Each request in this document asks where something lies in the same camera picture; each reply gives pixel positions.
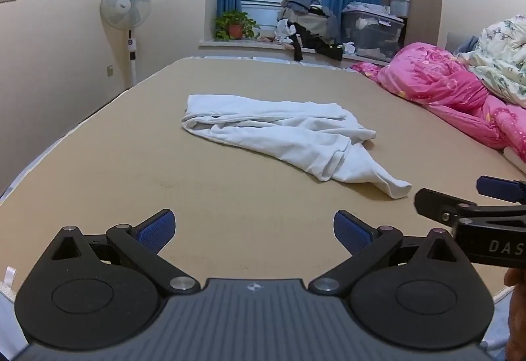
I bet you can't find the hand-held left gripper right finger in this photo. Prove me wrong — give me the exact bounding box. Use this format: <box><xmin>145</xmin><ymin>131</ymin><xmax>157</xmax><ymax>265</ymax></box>
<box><xmin>307</xmin><ymin>210</ymin><xmax>458</xmax><ymax>299</ymax></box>

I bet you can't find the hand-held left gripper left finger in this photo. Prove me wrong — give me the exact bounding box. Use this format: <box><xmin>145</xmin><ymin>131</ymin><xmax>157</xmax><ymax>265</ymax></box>
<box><xmin>49</xmin><ymin>209</ymin><xmax>201</xmax><ymax>299</ymax></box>

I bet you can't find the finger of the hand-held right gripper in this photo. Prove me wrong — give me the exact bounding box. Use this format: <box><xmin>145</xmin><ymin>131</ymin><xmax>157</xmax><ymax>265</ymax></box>
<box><xmin>476</xmin><ymin>176</ymin><xmax>526</xmax><ymax>205</ymax></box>
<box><xmin>414</xmin><ymin>188</ymin><xmax>480</xmax><ymax>229</ymax></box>

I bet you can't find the white garment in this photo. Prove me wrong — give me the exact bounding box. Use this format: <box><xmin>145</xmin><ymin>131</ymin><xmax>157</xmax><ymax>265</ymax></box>
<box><xmin>181</xmin><ymin>94</ymin><xmax>413</xmax><ymax>199</ymax></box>

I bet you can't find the pile of dark clothes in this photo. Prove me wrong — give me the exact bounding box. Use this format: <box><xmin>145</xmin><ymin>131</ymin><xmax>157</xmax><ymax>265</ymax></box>
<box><xmin>275</xmin><ymin>0</ymin><xmax>344</xmax><ymax>61</ymax></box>

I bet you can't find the person's right hand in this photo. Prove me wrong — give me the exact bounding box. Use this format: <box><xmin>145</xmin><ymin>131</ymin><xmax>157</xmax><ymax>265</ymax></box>
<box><xmin>505</xmin><ymin>267</ymin><xmax>526</xmax><ymax>361</ymax></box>

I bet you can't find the white pillow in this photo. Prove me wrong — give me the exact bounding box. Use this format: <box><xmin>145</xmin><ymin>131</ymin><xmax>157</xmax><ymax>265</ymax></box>
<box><xmin>503</xmin><ymin>146</ymin><xmax>526</xmax><ymax>175</ymax></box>

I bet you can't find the beige bed mat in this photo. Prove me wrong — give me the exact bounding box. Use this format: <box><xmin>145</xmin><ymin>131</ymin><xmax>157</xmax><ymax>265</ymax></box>
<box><xmin>0</xmin><ymin>56</ymin><xmax>526</xmax><ymax>306</ymax></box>

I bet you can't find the pink quilt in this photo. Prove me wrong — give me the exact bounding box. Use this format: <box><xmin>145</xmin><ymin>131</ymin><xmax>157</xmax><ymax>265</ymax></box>
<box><xmin>350</xmin><ymin>42</ymin><xmax>526</xmax><ymax>163</ymax></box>

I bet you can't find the floral white quilt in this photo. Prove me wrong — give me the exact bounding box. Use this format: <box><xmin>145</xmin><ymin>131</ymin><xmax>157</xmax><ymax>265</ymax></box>
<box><xmin>455</xmin><ymin>14</ymin><xmax>526</xmax><ymax>109</ymax></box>

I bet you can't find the grey blue cloth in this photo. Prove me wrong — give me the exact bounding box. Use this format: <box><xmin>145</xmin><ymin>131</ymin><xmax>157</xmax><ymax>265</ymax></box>
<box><xmin>453</xmin><ymin>36</ymin><xmax>480</xmax><ymax>56</ymax></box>

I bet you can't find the clear plastic storage bin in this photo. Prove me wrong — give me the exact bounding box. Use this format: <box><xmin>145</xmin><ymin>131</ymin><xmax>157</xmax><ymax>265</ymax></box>
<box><xmin>341</xmin><ymin>2</ymin><xmax>406</xmax><ymax>61</ymax></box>

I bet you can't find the white storage box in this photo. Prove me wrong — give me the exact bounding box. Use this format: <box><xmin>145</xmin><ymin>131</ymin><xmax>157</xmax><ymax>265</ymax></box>
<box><xmin>388</xmin><ymin>0</ymin><xmax>411</xmax><ymax>17</ymax></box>

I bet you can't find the window sill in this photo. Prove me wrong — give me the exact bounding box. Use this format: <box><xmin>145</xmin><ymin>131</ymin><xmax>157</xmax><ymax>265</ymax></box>
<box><xmin>199</xmin><ymin>37</ymin><xmax>393</xmax><ymax>66</ymax></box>

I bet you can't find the potted green plant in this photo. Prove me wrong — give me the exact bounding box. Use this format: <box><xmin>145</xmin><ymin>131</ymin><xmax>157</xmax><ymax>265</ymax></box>
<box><xmin>213</xmin><ymin>10</ymin><xmax>261</xmax><ymax>42</ymax></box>

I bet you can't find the white standing fan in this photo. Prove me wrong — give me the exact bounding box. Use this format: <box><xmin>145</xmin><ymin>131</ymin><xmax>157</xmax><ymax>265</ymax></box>
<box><xmin>100</xmin><ymin>0</ymin><xmax>153</xmax><ymax>89</ymax></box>

